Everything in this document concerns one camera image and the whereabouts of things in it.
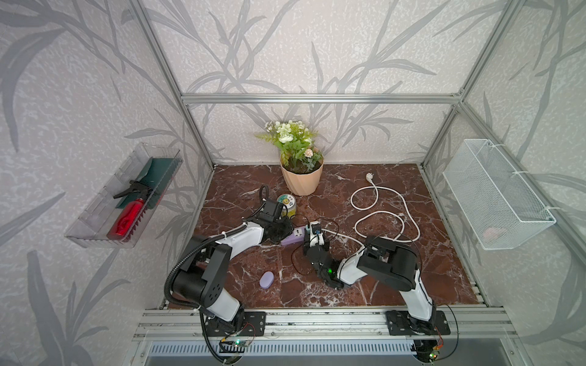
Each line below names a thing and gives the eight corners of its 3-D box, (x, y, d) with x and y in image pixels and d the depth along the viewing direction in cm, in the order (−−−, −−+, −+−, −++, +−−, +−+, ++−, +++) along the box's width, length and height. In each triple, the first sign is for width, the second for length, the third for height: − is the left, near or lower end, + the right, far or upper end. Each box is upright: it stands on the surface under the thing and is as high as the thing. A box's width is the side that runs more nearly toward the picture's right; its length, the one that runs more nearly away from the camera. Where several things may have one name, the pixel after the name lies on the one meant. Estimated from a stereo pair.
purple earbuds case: (259, 288, 83) (258, 286, 81) (261, 273, 87) (260, 271, 84) (273, 288, 83) (272, 286, 81) (274, 273, 87) (273, 271, 84)
